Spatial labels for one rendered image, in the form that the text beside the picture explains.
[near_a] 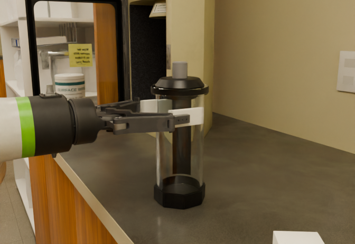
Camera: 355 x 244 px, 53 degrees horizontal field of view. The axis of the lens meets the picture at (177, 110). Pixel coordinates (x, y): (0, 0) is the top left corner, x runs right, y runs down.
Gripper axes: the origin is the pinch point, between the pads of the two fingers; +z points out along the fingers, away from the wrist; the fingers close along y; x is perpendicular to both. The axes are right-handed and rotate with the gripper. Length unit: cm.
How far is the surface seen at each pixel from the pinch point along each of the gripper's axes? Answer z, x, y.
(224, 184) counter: 12.6, 17.6, 0.7
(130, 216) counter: -10.8, 17.9, -2.2
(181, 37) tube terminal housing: 19.0, -13.9, 30.3
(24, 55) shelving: -8, -5, 146
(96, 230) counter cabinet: -10.7, 31.3, 19.3
